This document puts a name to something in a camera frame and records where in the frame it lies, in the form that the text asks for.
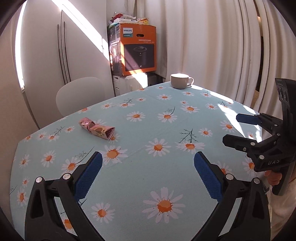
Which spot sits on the white curtain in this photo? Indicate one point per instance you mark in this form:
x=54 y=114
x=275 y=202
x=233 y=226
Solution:
x=234 y=48

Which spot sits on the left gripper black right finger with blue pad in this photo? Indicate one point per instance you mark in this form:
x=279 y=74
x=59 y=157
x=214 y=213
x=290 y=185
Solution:
x=242 y=209

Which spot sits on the pink snack box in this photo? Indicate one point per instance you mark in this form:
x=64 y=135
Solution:
x=86 y=124
x=105 y=132

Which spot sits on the items atop orange box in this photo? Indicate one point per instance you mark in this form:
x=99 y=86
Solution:
x=123 y=18

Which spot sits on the orange Philips appliance box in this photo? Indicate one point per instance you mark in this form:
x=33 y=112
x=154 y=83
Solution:
x=132 y=48

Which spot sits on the person's right hand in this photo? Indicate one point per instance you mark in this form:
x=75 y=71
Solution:
x=273 y=178

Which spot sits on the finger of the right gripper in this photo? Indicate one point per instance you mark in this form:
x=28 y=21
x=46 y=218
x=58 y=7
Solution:
x=242 y=144
x=252 y=119

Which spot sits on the white chair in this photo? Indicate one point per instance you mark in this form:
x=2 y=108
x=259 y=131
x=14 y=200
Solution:
x=78 y=94

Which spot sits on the daisy print blue tablecloth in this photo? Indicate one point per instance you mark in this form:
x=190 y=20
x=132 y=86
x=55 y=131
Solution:
x=147 y=188

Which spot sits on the white ceramic mug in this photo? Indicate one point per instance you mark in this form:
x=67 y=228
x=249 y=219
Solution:
x=181 y=81

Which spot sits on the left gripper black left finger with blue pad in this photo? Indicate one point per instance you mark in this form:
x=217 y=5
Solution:
x=43 y=221

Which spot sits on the white cabinet with black handles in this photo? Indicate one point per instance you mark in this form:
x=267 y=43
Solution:
x=62 y=41

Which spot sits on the white box under orange box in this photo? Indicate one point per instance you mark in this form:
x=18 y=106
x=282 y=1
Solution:
x=126 y=84

